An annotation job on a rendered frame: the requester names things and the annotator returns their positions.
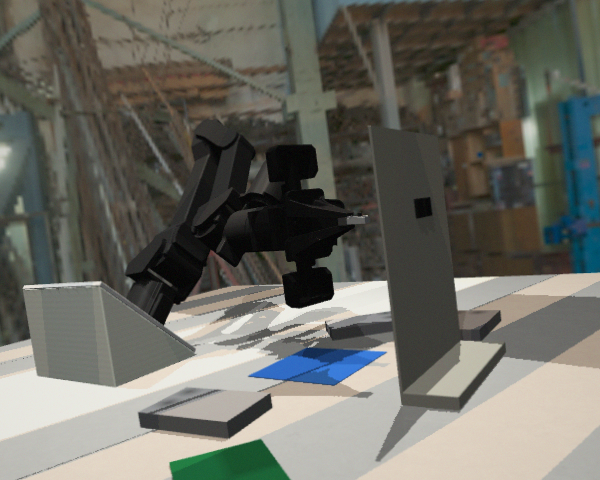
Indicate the grey panel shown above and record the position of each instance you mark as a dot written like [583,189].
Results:
[435,368]

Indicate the blue square zone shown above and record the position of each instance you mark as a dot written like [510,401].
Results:
[321,366]

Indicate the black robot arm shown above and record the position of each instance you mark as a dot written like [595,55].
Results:
[211,215]

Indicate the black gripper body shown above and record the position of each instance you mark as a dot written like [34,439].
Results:
[269,229]

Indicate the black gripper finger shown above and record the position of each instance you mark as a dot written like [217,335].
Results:
[310,203]
[316,244]

